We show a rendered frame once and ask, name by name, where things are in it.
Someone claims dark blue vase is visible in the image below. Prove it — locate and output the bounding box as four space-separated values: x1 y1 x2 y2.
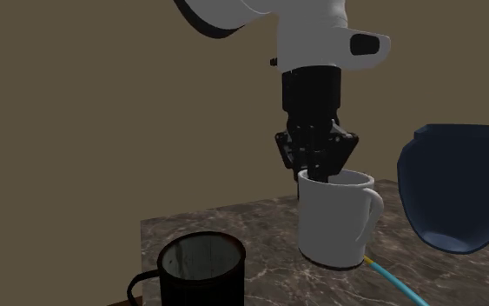
396 123 489 256

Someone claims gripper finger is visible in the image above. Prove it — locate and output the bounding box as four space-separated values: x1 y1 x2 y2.
307 119 360 184
274 126 309 201

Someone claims brown marble top table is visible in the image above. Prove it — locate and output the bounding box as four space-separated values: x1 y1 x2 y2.
140 178 489 306

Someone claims teal pen with yellow tip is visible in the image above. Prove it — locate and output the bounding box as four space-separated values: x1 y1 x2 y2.
362 254 432 306

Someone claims white mug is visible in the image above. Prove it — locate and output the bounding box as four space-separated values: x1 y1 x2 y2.
296 168 386 272

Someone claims black metal mug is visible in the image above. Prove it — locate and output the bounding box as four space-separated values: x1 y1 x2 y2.
126 230 248 306

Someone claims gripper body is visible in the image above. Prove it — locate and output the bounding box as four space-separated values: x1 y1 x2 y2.
281 65 342 143

